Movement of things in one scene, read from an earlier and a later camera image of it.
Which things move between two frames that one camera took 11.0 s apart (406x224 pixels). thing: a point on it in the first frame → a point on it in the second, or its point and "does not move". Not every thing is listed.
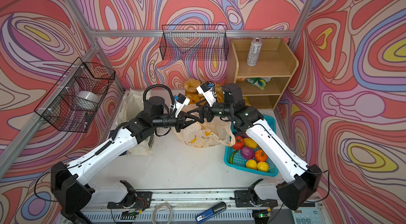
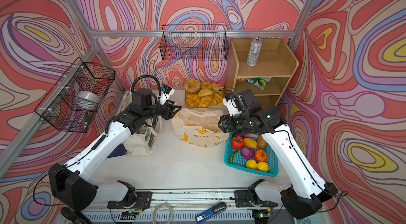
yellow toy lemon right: (263, 166) does not move
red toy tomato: (239, 143) does not move
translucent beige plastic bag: (217, 131) does not move
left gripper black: (180, 121) → (168, 112)
